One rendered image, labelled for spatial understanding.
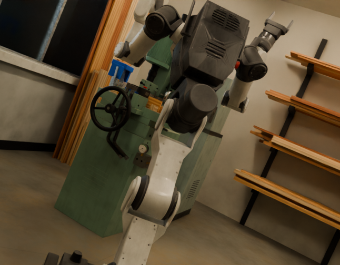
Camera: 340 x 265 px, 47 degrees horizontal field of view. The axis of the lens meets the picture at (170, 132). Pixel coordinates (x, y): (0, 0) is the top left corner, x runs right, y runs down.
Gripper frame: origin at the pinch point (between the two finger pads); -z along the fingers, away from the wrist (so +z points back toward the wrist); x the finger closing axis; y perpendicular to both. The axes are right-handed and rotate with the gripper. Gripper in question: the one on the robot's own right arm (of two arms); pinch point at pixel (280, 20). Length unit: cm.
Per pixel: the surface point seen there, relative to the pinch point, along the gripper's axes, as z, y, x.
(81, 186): 138, 61, 65
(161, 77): 43, 62, 69
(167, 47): 28, 43, 69
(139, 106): 72, 40, 56
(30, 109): 122, 120, 191
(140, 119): 78, 46, 53
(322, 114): -56, 229, -19
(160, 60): 37, 45, 68
